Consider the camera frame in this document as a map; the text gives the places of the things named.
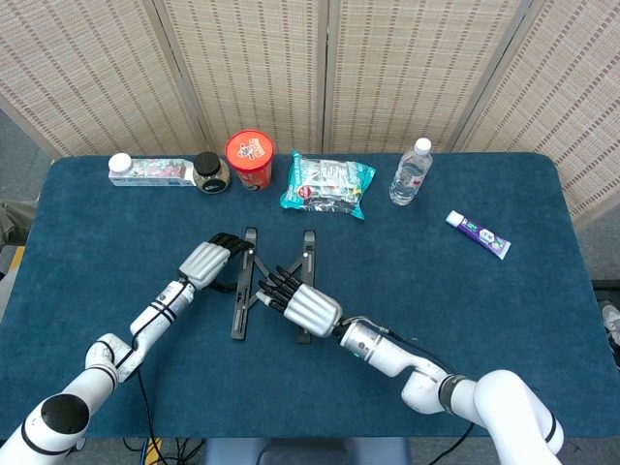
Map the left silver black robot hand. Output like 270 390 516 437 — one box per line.
177 232 253 295

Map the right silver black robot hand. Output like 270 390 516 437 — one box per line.
257 263 344 338

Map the black folding laptop stand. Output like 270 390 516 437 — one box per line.
229 227 319 344

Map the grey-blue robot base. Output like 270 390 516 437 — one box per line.
203 437 412 465

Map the glass jar with black lid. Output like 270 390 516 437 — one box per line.
192 151 233 196

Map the white milk carton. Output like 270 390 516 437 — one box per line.
107 152 198 188

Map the blue felt table cover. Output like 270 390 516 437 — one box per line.
0 152 614 440

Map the red instant noodle cup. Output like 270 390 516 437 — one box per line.
225 128 277 193

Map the teal snack bag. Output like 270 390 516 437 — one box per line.
279 150 378 223

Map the clear plastic water bottle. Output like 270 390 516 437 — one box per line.
388 137 433 207

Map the purple toothpaste tube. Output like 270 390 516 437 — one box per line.
445 209 512 262

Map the olive green fabric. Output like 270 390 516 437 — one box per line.
0 201 38 246

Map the bamboo folding screen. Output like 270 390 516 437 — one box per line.
0 0 620 229

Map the grey sneaker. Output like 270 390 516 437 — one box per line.
600 299 620 348

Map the black floor cable bundle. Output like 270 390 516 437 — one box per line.
121 437 207 465

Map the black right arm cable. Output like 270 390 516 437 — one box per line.
343 315 476 465

